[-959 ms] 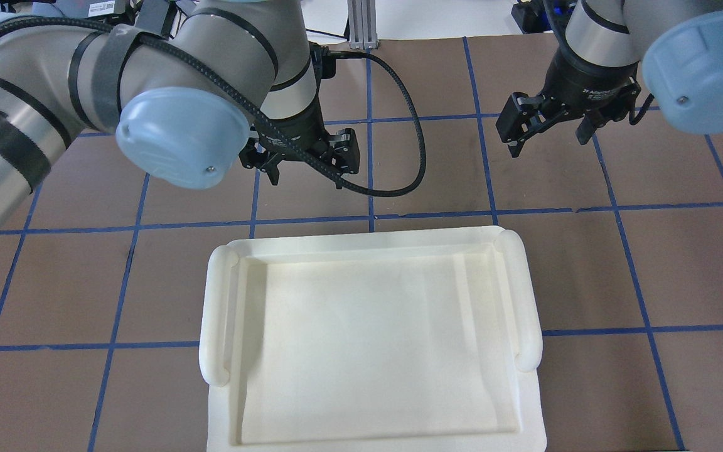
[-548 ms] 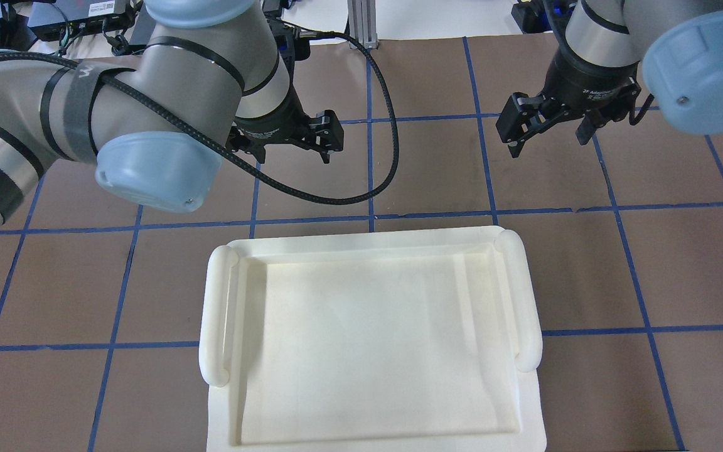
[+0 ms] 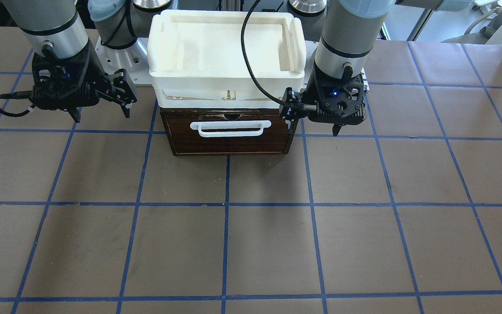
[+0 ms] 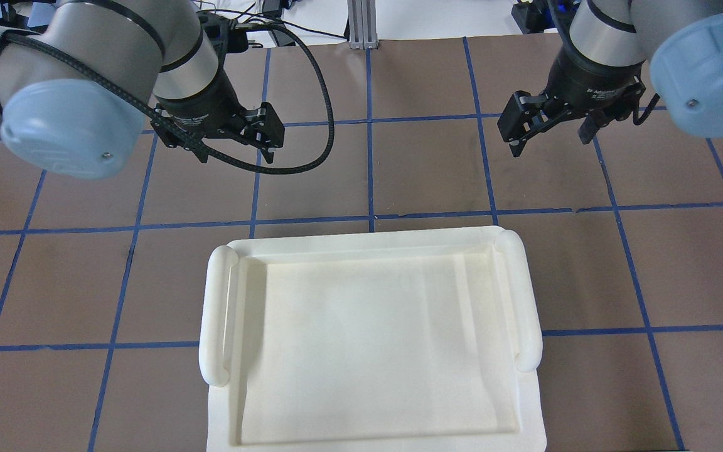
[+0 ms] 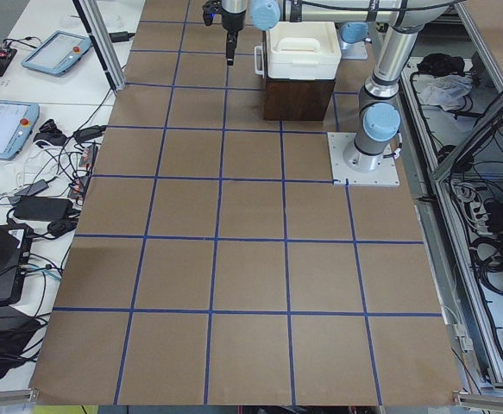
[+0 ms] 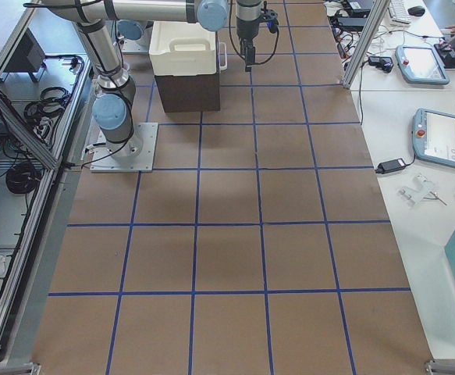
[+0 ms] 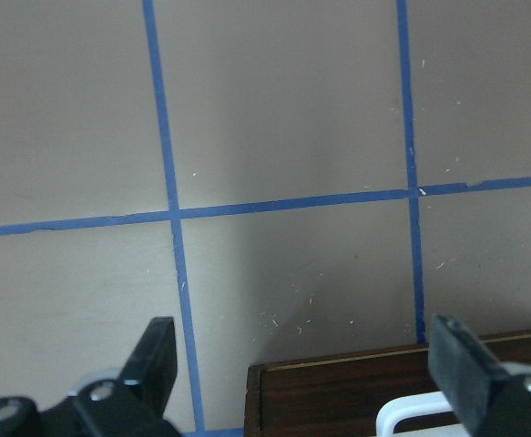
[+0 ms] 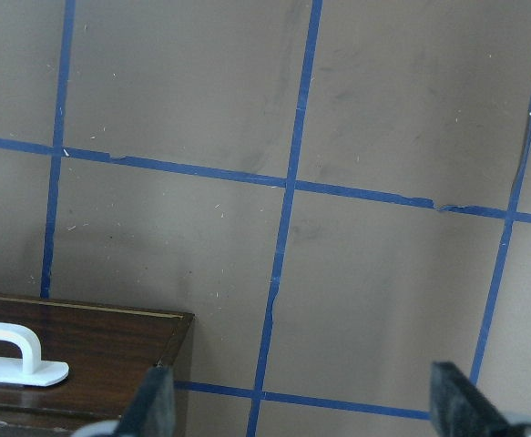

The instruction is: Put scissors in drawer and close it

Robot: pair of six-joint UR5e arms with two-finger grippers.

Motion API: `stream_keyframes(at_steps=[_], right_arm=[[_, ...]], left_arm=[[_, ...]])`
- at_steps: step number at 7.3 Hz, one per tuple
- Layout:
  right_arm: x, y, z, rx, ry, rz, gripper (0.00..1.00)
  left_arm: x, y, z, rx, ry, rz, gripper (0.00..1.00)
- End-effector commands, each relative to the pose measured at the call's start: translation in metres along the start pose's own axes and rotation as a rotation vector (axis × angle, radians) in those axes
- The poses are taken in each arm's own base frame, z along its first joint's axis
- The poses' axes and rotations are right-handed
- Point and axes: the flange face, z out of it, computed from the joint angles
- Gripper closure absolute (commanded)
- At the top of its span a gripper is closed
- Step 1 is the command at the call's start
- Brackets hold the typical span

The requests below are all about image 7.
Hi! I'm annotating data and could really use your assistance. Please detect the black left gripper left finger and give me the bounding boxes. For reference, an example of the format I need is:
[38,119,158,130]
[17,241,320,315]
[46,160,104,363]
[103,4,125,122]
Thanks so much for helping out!
[118,317,177,418]

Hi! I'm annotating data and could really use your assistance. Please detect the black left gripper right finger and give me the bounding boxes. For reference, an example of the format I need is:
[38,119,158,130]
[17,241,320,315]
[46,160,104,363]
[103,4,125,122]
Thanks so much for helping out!
[429,314,511,432]

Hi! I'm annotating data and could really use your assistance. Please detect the light wooden drawer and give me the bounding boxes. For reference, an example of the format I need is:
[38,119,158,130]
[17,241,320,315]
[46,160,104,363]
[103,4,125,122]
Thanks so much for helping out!
[375,372,531,437]

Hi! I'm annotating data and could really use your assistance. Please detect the dark wooden cabinet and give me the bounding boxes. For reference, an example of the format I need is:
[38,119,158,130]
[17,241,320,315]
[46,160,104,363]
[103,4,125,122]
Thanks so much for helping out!
[243,330,531,436]

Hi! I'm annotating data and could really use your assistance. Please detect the brown paper table cover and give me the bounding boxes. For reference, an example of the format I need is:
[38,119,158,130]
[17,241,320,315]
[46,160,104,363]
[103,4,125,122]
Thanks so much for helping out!
[0,1,531,436]

